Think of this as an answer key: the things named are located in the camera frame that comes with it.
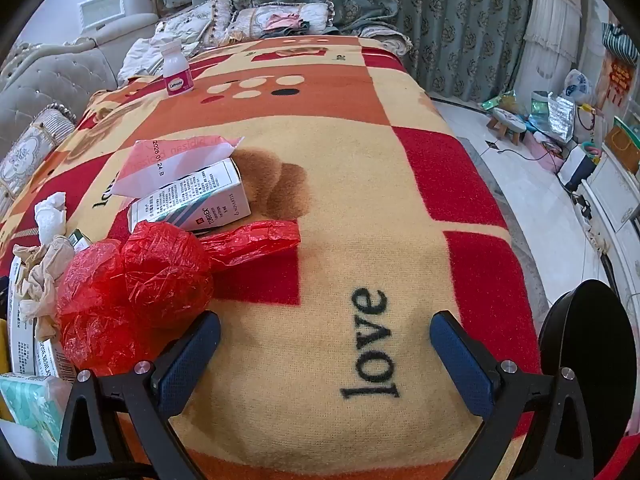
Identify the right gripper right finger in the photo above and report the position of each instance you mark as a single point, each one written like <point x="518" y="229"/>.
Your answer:
<point x="557" y="444"/>

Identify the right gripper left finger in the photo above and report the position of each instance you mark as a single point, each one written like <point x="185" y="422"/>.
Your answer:
<point x="118" y="427"/>

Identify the red plastic bag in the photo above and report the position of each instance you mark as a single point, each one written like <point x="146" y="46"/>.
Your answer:
<point x="121" y="302"/>

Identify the teal tissue pack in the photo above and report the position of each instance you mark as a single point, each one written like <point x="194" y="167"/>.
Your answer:
<point x="38" y="403"/>

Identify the beige paper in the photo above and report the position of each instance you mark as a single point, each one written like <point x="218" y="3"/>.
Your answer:
<point x="40" y="271"/>

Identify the white tissue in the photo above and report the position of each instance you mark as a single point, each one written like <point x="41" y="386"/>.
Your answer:
<point x="50" y="217"/>

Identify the white medicine box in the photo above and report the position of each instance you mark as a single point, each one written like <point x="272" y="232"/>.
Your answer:
<point x="204" y="200"/>

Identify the pink paper wrapper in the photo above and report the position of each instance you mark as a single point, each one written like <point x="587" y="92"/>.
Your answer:
<point x="153" y="164"/>

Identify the long white toothpaste box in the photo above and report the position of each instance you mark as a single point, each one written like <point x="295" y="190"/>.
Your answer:
<point x="28" y="356"/>

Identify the black round trash bin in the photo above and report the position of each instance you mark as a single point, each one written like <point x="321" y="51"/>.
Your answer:
<point x="588" y="331"/>

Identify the patterned red orange blanket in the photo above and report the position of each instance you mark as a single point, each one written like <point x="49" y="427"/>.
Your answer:
<point x="324" y="370"/>

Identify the white tv cabinet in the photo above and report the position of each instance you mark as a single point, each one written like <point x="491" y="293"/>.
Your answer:
<point x="607" y="208"/>

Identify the small wooden stool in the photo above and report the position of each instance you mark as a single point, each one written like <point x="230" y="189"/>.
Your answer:
<point x="504" y="122"/>

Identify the brown paper gift bag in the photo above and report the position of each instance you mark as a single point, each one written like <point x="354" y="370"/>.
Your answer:
<point x="623" y="148"/>

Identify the silver foil bag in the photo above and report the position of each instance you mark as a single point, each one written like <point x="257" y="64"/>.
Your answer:
<point x="560" y="119"/>

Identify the white pink pill bottle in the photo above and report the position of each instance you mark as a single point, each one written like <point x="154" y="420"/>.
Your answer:
<point x="177" y="74"/>

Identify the grey tufted headboard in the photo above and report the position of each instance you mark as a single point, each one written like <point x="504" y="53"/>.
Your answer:
<point x="67" y="74"/>

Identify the embroidered cream pillow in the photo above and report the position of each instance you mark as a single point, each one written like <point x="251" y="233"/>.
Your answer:
<point x="200" y="26"/>

